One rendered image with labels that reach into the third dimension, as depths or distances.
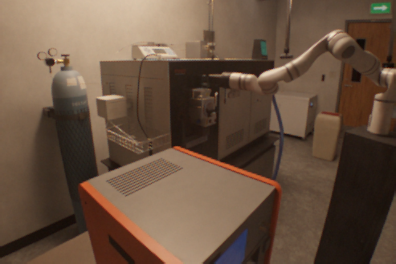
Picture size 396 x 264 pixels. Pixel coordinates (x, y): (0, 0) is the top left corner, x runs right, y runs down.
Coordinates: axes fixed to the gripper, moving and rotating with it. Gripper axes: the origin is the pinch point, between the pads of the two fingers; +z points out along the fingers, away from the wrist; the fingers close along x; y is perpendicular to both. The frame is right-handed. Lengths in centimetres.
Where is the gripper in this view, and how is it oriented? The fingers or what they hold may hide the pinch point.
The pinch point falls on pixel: (202, 83)
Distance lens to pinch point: 113.0
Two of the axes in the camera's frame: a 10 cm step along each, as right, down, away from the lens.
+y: 0.0, -9.7, -2.6
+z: -7.5, -1.7, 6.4
